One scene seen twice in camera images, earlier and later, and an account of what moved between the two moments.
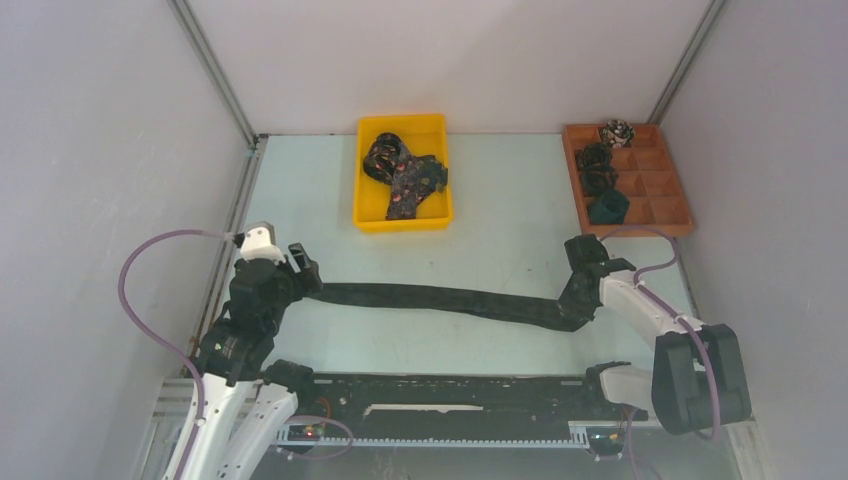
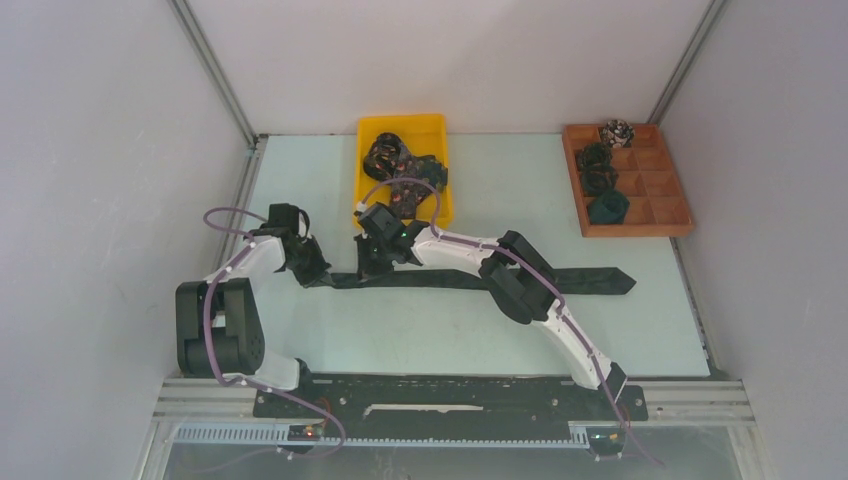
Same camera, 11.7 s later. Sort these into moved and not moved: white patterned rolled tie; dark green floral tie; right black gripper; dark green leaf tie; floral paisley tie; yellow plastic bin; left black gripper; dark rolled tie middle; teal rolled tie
Moved: left black gripper; right black gripper; dark green leaf tie
Not moved: floral paisley tie; dark green floral tie; teal rolled tie; dark rolled tie middle; white patterned rolled tie; yellow plastic bin
